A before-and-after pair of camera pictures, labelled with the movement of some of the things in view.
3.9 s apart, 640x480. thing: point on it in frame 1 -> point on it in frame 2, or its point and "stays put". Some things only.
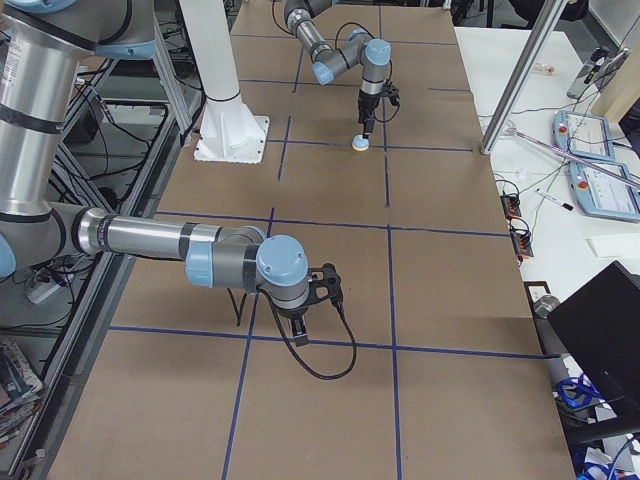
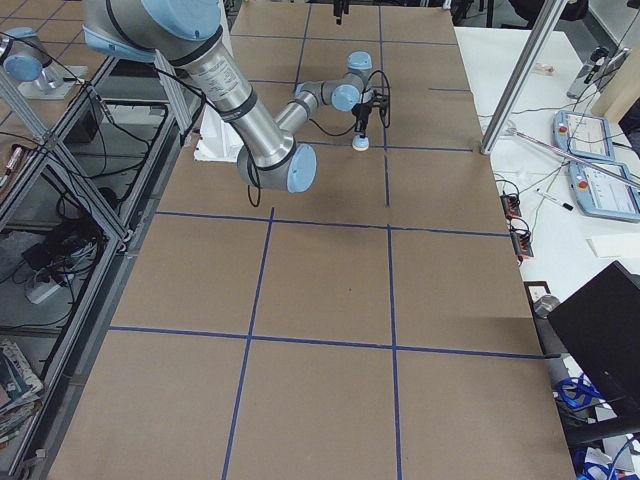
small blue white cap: (359, 143) stays put
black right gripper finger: (299, 330) -> (361, 129)
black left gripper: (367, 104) -> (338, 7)
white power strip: (37, 293) stays put
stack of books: (21, 389) stays put
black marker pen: (564, 204) stays put
